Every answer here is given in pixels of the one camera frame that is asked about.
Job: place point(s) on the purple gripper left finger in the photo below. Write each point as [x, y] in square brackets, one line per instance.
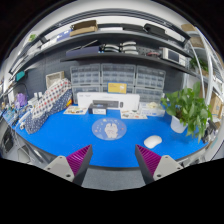
[73, 167]

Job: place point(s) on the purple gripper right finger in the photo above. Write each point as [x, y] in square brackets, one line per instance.
[154, 167]

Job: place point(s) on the white computer mouse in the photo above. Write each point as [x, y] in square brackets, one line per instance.
[152, 141]

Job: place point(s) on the white plant pot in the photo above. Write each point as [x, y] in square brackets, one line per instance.
[177, 126]

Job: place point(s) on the left sticker sheet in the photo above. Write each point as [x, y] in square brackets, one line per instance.
[75, 110]

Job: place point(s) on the sticker sheet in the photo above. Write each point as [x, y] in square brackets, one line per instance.
[131, 114]
[75, 110]

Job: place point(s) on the clear plastic packet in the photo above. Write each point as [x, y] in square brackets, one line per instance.
[151, 109]

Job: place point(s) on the right sticker sheet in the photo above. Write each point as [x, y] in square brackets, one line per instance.
[131, 114]

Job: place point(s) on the small black white box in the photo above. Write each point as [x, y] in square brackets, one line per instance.
[97, 109]

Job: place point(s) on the green potted plant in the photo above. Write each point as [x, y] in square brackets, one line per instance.
[189, 108]

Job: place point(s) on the patterned folded cloth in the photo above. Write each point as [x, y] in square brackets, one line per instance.
[54, 100]

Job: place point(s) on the long white keyboard box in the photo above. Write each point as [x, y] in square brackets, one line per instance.
[112, 100]

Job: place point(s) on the right grey drawer cabinet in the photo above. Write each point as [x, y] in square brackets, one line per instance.
[149, 83]

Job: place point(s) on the grey drawer cabinet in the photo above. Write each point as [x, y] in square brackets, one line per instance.
[149, 83]
[85, 78]
[120, 73]

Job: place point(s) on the purple small object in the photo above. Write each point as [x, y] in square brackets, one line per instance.
[21, 100]

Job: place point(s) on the yellow blue card box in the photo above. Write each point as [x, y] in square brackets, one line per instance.
[120, 88]

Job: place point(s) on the left grey drawer cabinet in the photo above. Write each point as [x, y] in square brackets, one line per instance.
[85, 78]

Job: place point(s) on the middle grey drawer cabinet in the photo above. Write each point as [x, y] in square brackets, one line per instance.
[120, 73]

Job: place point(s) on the white electronic instrument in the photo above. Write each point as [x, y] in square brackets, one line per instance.
[173, 56]

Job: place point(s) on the dark flat box on shelf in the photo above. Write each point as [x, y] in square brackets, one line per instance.
[82, 51]

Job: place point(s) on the stacked white black devices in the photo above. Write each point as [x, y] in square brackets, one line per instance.
[128, 47]

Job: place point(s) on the black case on top shelf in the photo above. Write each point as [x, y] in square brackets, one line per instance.
[154, 30]

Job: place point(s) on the cardboard box on shelf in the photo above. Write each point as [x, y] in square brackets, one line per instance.
[83, 27]

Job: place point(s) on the white picture frame box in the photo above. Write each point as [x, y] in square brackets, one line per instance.
[53, 77]

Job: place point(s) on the lower dark wall shelf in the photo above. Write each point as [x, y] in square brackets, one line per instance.
[129, 58]

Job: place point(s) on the dark wall shelf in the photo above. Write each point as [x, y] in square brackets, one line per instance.
[102, 36]
[129, 58]

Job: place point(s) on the upper dark wall shelf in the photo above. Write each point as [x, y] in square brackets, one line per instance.
[102, 36]

